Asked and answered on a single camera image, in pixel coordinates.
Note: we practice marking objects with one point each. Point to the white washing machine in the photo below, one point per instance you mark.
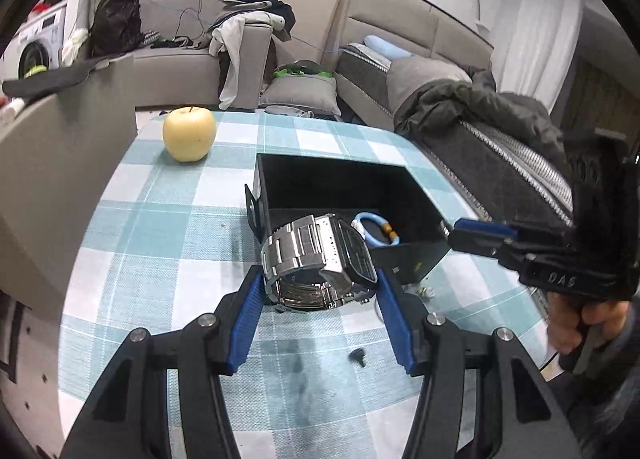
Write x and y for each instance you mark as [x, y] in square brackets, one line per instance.
[40, 39]

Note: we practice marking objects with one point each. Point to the black backpack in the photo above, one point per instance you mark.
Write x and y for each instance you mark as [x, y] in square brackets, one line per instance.
[116, 21]

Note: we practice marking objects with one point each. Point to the black storage box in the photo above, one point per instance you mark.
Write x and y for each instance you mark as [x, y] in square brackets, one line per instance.
[345, 199]

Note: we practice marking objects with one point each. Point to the beige sofa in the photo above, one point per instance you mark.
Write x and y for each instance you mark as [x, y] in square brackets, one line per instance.
[165, 64]

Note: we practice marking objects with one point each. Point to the grey cushion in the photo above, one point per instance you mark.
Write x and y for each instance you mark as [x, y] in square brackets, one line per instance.
[301, 94]

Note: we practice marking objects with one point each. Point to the light blue pillow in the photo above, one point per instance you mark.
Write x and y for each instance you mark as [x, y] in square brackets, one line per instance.
[387, 46]

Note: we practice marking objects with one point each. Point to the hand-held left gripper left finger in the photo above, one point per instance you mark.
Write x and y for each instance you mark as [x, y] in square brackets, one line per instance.
[246, 323]

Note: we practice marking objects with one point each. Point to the small black screw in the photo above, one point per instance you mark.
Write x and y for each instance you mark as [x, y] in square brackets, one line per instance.
[358, 356]

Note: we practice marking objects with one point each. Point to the person's right hand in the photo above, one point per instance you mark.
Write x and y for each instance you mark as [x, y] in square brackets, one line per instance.
[575, 324]

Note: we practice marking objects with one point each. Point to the blue checkered tablecloth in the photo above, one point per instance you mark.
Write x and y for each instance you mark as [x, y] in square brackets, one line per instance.
[280, 259]

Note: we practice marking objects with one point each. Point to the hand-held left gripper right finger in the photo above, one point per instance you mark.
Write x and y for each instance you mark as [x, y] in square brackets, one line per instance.
[395, 324]

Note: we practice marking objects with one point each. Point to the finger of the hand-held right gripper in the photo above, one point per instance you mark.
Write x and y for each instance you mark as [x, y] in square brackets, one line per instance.
[480, 234]

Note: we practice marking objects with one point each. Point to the white curtain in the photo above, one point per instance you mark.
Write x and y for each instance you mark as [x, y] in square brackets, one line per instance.
[542, 24]

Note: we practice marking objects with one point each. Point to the dark jacket on bed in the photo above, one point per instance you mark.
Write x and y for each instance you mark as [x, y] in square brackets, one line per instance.
[480, 114]

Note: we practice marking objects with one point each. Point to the silver metal wristwatch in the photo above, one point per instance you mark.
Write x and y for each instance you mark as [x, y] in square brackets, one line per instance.
[320, 261]

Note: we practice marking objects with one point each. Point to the bed with grey headboard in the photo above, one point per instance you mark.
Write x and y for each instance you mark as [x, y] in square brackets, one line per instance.
[450, 104]

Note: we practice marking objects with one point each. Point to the pile of clothes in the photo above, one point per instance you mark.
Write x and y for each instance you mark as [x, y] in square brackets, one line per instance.
[250, 34]

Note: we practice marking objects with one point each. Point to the yellow apple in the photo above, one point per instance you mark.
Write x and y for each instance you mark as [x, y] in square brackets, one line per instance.
[189, 133]

